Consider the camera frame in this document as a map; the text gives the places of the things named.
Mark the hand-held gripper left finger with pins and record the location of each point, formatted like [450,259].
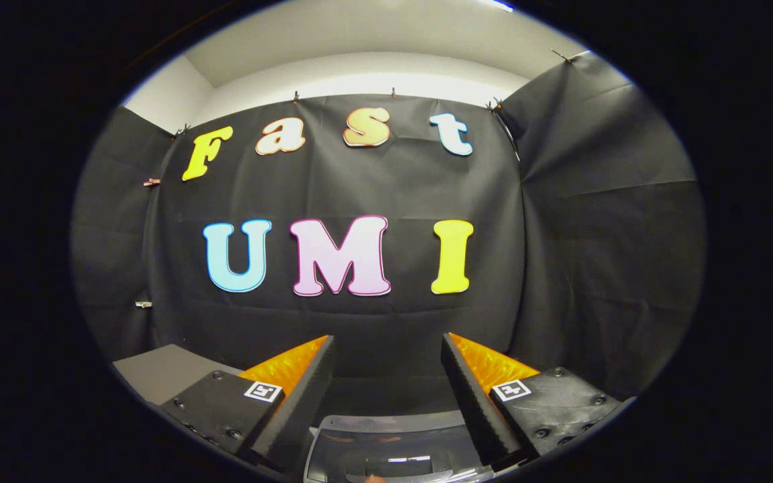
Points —
[302,409]

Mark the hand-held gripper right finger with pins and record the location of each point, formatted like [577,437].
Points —
[474,409]

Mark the dark glass washing machine lid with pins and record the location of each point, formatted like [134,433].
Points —
[393,443]

